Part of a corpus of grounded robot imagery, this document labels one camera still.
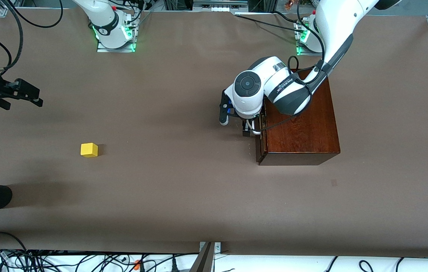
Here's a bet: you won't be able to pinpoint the wooden drawer with white handle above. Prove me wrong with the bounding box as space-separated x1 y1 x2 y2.
246 113 268 163

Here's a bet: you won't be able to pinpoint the yellow wooden block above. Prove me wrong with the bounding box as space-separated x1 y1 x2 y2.
81 143 99 158

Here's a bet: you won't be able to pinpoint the dark brown wooden cabinet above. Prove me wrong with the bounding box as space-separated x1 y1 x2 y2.
256 68 341 166

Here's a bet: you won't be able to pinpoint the white power strip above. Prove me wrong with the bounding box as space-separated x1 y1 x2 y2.
192 0 249 12

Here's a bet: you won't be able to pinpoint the small colourful figurines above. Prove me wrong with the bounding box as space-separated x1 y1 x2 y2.
283 0 313 8

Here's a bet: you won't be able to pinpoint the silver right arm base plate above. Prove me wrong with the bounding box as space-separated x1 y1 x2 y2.
97 38 136 53

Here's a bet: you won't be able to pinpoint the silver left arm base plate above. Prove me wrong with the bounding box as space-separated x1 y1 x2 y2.
295 21 336 56

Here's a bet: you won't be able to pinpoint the metal table edge bracket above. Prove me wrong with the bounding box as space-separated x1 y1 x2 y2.
189 242 222 272

